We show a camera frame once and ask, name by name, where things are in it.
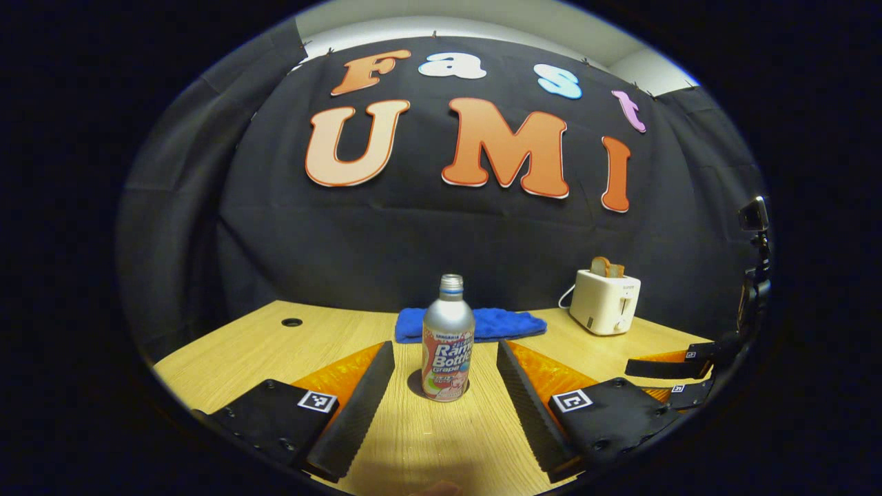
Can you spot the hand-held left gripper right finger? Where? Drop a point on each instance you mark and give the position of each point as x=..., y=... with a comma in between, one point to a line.
x=530, y=413

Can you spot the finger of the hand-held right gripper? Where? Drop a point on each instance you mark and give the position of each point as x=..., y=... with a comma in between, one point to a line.
x=665, y=368
x=696, y=396

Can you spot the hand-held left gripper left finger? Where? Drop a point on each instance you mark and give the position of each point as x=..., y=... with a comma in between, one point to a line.
x=358, y=413

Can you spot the dark round coaster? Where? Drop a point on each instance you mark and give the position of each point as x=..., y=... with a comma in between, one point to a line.
x=413, y=384

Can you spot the silver water bottle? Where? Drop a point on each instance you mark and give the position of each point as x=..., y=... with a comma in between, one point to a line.
x=448, y=331

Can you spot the white toaster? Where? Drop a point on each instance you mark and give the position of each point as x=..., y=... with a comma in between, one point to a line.
x=606, y=306

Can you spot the blue folded cloth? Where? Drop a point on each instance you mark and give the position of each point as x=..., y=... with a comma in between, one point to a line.
x=503, y=324

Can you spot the toasted bread slice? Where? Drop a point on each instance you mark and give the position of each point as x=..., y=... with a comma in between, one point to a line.
x=617, y=271
x=599, y=267

